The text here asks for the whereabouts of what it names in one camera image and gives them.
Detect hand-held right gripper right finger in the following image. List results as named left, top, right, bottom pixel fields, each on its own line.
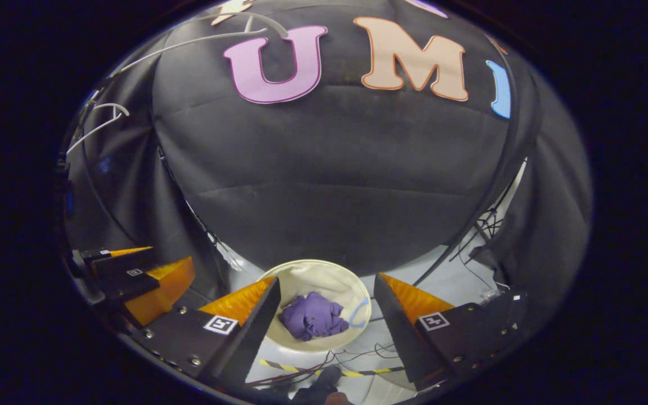
left=373, top=273, right=524, bottom=392

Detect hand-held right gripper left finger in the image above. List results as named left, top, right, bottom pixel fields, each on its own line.
left=130, top=276, right=282, bottom=386

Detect purple ribbed shirt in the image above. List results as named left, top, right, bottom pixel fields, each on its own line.
left=278, top=291, right=350, bottom=342

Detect beige laundry hamper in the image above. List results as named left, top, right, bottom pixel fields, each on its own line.
left=264, top=259, right=374, bottom=354

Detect black clothes rack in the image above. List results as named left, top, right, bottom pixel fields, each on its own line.
left=74, top=28, right=527, bottom=287

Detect white clothes hanger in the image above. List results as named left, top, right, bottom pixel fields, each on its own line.
left=113, top=10, right=291, bottom=77
left=67, top=102, right=131, bottom=156

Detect yellow black striped tape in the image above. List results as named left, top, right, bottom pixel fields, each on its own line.
left=259, top=359, right=406, bottom=379

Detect person's dark shoe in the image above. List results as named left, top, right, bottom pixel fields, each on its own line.
left=292, top=367, right=354, bottom=405

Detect black backdrop stand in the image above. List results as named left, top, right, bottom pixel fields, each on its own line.
left=158, top=149, right=246, bottom=271
left=451, top=191, right=527, bottom=265

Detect thin floor cables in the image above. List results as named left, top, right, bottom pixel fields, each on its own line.
left=245, top=342, right=403, bottom=389

